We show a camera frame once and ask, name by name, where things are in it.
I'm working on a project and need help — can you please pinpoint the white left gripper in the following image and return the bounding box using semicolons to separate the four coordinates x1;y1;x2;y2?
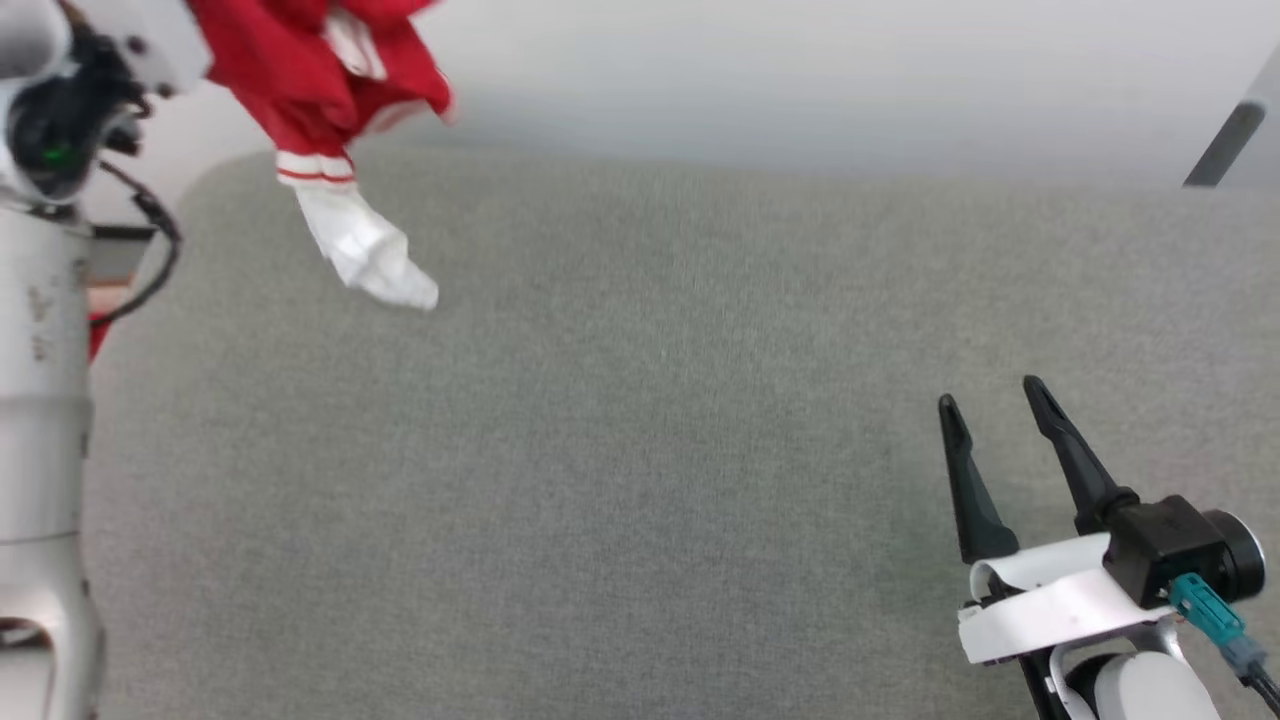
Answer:
60;0;214;98

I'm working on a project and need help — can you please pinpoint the light grey board panel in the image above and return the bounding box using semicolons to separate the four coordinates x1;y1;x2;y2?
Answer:
1238;45;1280;187

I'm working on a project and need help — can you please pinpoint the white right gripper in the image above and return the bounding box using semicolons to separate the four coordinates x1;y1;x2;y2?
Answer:
937;375;1201;720

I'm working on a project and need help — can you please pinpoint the red and white shirt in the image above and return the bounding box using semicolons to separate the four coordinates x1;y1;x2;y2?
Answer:
185;0;458;313

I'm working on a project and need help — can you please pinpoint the dark grey metal leg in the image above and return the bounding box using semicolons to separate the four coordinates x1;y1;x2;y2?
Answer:
1182;100;1267;189

